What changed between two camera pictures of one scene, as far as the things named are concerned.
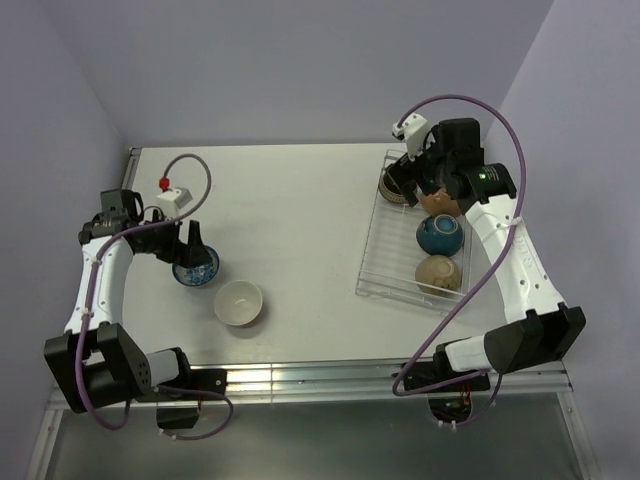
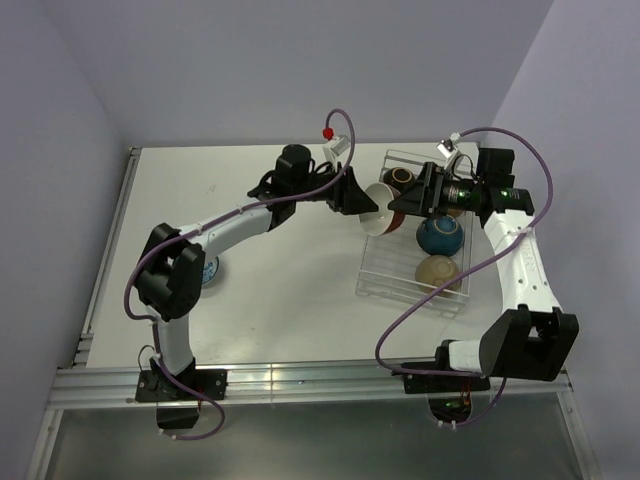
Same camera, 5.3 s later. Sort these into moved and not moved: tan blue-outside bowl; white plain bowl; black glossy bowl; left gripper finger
Moved: left gripper finger; white plain bowl
Not moved: tan blue-outside bowl; black glossy bowl
